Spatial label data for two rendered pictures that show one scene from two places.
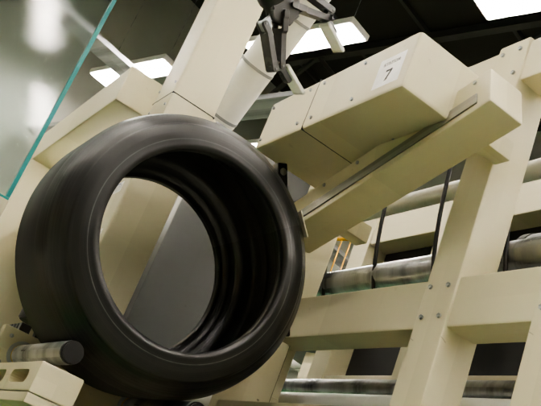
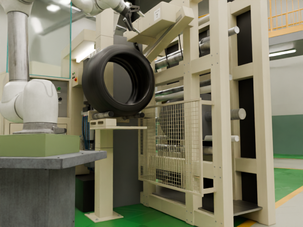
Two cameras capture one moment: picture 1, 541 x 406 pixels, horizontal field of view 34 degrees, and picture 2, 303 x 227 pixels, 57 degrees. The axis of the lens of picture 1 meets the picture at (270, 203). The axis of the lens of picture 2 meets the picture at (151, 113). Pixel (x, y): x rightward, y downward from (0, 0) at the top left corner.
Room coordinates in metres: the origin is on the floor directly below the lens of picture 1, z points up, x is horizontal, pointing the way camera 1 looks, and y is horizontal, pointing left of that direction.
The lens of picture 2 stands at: (-0.53, 0.20, 0.74)
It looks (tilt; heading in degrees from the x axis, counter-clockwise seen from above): 4 degrees up; 352
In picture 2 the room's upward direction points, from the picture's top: straight up
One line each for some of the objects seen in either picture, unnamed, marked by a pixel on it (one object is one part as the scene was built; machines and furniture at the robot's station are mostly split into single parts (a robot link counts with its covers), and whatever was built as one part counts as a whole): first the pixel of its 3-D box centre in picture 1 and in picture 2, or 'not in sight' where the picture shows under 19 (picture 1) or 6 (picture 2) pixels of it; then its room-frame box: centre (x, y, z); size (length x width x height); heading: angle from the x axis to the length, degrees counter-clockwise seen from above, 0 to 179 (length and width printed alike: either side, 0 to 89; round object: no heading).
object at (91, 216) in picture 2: not in sight; (103, 215); (2.08, 0.30, 0.01); 0.27 x 0.27 x 0.02; 25
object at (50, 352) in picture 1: (44, 354); (102, 115); (1.79, 0.31, 0.90); 0.35 x 0.05 x 0.05; 25
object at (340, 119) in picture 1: (366, 122); (153, 26); (1.87, -0.14, 1.71); 0.61 x 0.25 x 0.15; 25
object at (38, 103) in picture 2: not in sight; (39, 101); (0.89, 0.57, 0.90); 0.18 x 0.16 x 0.22; 45
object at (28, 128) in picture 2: not in sight; (43, 129); (0.87, 0.54, 0.77); 0.22 x 0.18 x 0.06; 72
